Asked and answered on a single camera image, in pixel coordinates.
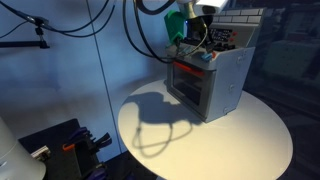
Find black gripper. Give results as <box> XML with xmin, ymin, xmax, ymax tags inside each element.
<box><xmin>174</xmin><ymin>15</ymin><xmax>216</xmax><ymax>53</ymax></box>

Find blue stove knob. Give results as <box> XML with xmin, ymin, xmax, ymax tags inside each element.
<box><xmin>201</xmin><ymin>54</ymin><xmax>212</xmax><ymax>62</ymax></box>

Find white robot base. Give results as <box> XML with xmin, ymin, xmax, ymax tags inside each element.
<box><xmin>0</xmin><ymin>118</ymin><xmax>46</xmax><ymax>180</ymax></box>

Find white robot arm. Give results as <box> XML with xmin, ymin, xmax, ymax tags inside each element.
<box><xmin>176</xmin><ymin>0</ymin><xmax>229</xmax><ymax>48</ymax></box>

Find grey toy stove oven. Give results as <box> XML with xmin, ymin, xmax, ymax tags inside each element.
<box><xmin>166</xmin><ymin>8</ymin><xmax>265</xmax><ymax>123</ymax></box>

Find white round table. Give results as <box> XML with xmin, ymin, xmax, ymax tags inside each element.
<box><xmin>118</xmin><ymin>80</ymin><xmax>293</xmax><ymax>180</ymax></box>

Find black tool rack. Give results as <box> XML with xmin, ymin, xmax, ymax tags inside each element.
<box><xmin>19</xmin><ymin>119</ymin><xmax>112</xmax><ymax>180</ymax></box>

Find thin grey camera cable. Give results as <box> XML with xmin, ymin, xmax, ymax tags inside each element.
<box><xmin>176</xmin><ymin>19</ymin><xmax>209</xmax><ymax>58</ymax></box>

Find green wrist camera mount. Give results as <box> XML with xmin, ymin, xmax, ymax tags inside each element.
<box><xmin>164</xmin><ymin>10</ymin><xmax>185</xmax><ymax>45</ymax></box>

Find red oven door handle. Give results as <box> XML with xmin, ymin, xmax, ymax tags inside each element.
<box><xmin>173</xmin><ymin>61</ymin><xmax>205</xmax><ymax>77</ymax></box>

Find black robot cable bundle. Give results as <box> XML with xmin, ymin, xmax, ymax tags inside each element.
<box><xmin>121</xmin><ymin>0</ymin><xmax>178</xmax><ymax>64</ymax></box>

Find purple handled pliers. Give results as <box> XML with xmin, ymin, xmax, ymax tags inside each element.
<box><xmin>68</xmin><ymin>127</ymin><xmax>92</xmax><ymax>143</ymax></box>

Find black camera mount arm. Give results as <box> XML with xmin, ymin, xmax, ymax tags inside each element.
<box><xmin>0</xmin><ymin>18</ymin><xmax>49</xmax><ymax>49</ymax></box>

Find orange handled tool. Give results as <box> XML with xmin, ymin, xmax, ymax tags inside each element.
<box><xmin>62</xmin><ymin>144</ymin><xmax>75</xmax><ymax>151</ymax></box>

